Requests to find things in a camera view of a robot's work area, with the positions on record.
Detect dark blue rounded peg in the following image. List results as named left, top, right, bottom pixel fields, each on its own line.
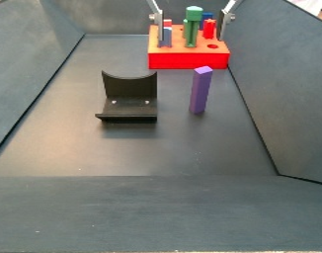
left=200, top=12, right=214, bottom=31

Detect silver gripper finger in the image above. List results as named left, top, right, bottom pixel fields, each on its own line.
left=148, top=0, right=164, bottom=45
left=217, top=0, right=242, bottom=41

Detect green cylinder peg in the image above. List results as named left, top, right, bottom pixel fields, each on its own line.
left=182, top=19, right=189, bottom=39

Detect black curved plastic stand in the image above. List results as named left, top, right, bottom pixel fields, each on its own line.
left=95, top=72, right=158, bottom=123

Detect light blue notched peg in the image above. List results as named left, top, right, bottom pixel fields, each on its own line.
left=160, top=27, right=172, bottom=47

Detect purple rectangular block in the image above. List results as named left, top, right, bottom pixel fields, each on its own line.
left=189, top=66, right=213, bottom=114

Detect pink rectangular peg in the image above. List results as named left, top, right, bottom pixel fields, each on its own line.
left=164, top=19, right=173, bottom=28

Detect green triangular tall peg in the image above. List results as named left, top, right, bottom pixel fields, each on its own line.
left=185, top=6, right=204, bottom=47

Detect red star peg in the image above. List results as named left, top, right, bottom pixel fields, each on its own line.
left=204, top=19, right=217, bottom=39

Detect red foam peg board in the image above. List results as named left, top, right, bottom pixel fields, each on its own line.
left=149, top=25, right=232, bottom=69

